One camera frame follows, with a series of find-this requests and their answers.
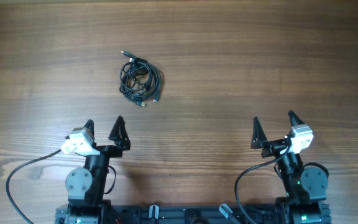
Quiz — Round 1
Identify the camera black cable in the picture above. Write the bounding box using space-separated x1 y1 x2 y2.
234 146 291 224
5 148 63 224

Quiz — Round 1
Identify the black cable bundle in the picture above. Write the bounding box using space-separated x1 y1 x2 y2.
119 50 162 108

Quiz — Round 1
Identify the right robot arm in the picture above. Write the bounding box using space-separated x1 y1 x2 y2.
251 111 332 223

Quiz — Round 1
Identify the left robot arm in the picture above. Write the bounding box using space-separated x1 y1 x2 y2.
55 116 131 224

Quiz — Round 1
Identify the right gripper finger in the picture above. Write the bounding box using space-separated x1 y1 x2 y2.
288 110 304 126
250 116 268 149

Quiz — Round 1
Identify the left camera black cable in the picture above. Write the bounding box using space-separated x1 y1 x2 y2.
5 148 63 224

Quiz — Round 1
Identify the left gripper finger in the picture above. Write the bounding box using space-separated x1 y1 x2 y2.
108 116 131 150
83 119 94 137

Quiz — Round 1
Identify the right camera black cable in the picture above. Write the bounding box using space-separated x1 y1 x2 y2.
234 146 291 224

